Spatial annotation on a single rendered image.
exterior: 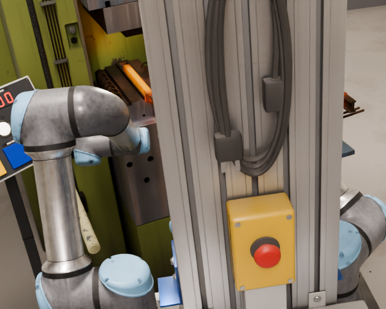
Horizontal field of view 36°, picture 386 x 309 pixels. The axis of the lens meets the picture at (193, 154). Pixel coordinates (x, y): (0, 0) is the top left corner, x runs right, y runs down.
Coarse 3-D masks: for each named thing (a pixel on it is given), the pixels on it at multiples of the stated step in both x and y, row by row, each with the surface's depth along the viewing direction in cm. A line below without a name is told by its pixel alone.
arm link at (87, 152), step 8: (96, 136) 169; (80, 144) 168; (88, 144) 168; (96, 144) 168; (104, 144) 168; (80, 152) 168; (88, 152) 168; (96, 152) 169; (104, 152) 169; (80, 160) 168; (88, 160) 168; (96, 160) 169
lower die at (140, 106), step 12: (132, 60) 262; (108, 72) 253; (120, 72) 252; (144, 72) 249; (108, 84) 245; (120, 84) 241; (132, 84) 239; (132, 96) 230; (144, 96) 226; (132, 108) 226; (144, 108) 228; (132, 120) 228
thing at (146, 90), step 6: (126, 66) 252; (132, 72) 246; (132, 78) 243; (138, 78) 240; (138, 84) 235; (144, 84) 234; (144, 90) 229; (150, 90) 229; (150, 96) 223; (150, 102) 224
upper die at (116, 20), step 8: (104, 8) 205; (112, 8) 206; (120, 8) 207; (128, 8) 208; (136, 8) 209; (96, 16) 219; (104, 16) 206; (112, 16) 207; (120, 16) 208; (128, 16) 209; (136, 16) 210; (104, 24) 209; (112, 24) 208; (120, 24) 209; (128, 24) 211; (136, 24) 212; (112, 32) 210
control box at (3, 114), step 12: (12, 84) 199; (24, 84) 201; (0, 96) 195; (12, 96) 198; (0, 108) 195; (0, 120) 194; (0, 144) 193; (0, 156) 192; (24, 168) 196; (0, 180) 191
